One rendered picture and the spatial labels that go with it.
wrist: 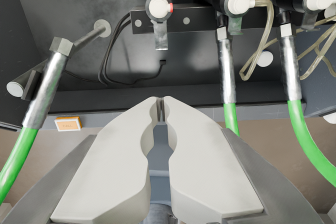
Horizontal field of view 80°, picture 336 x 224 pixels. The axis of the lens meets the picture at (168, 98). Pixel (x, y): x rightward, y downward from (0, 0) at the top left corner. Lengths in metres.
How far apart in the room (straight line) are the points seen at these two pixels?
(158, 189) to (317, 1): 0.69
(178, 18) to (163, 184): 0.60
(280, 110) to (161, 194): 0.48
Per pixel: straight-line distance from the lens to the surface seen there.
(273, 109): 0.51
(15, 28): 0.55
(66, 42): 0.24
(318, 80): 0.51
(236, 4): 0.22
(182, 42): 0.51
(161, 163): 0.82
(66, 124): 0.50
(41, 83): 0.24
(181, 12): 0.35
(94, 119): 0.48
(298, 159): 2.29
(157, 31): 0.23
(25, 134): 0.24
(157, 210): 0.76
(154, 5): 0.21
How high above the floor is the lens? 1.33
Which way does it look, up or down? 61 degrees down
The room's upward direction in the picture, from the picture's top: 178 degrees clockwise
